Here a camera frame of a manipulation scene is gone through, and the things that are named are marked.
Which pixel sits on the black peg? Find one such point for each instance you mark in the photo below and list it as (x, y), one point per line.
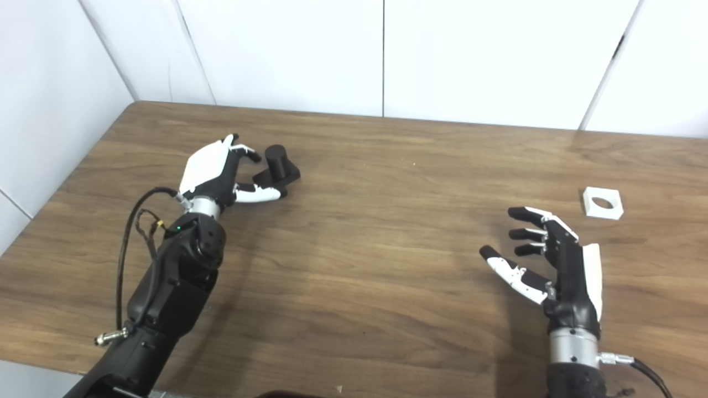
(276, 160)

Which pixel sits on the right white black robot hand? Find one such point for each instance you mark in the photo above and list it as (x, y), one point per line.
(572, 287)

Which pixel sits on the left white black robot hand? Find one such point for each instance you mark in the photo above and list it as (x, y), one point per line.
(207, 166)

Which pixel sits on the white square piece with hole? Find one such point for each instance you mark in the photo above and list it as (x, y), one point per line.
(603, 214)

